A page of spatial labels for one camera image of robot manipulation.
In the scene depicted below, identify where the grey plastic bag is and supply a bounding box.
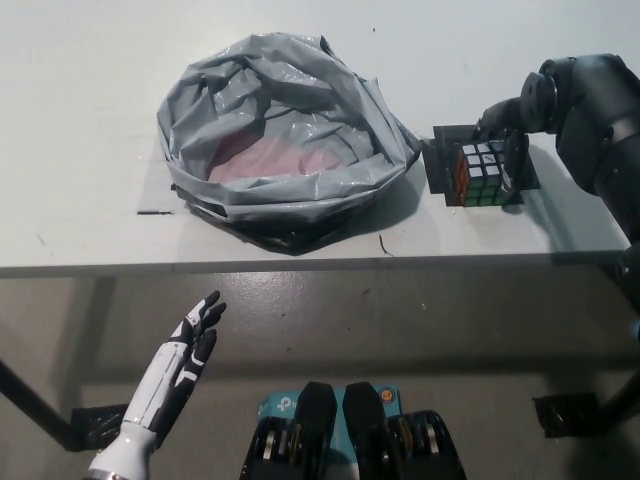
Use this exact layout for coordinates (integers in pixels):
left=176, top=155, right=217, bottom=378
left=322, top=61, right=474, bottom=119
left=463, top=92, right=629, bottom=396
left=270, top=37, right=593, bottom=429
left=155, top=32, right=420, bottom=257

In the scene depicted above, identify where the teal tp-link box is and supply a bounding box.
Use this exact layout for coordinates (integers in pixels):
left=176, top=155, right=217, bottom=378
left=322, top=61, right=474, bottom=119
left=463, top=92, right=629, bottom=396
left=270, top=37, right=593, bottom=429
left=257, top=384, right=401, bottom=451

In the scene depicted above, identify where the black tape square marker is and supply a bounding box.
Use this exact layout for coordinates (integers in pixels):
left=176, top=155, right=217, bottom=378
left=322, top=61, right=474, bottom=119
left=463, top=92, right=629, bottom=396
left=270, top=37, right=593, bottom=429
left=419, top=124, right=541, bottom=207

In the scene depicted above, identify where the clear tape patch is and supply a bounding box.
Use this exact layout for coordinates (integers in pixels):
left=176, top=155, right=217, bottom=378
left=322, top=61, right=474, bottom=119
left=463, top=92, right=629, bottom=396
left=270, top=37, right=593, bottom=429
left=135, top=162, right=184, bottom=216

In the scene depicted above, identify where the reddish sheet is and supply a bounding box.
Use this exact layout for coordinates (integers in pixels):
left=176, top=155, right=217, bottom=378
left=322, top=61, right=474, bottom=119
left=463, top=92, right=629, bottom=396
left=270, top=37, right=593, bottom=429
left=207, top=137, right=351, bottom=184

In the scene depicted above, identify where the rubik's cube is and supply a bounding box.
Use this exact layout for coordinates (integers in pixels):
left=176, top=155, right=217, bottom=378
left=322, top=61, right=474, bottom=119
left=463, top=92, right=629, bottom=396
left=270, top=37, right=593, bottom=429
left=452, top=142, right=510, bottom=207

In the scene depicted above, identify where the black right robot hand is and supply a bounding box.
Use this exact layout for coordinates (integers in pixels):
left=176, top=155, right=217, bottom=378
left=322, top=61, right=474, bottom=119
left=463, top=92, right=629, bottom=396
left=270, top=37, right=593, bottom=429
left=472, top=97, right=531, bottom=200

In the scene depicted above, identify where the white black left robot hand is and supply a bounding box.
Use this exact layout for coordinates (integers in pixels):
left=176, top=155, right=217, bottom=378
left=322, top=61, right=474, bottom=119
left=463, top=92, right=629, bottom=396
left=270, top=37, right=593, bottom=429
left=121, top=289, right=228, bottom=447

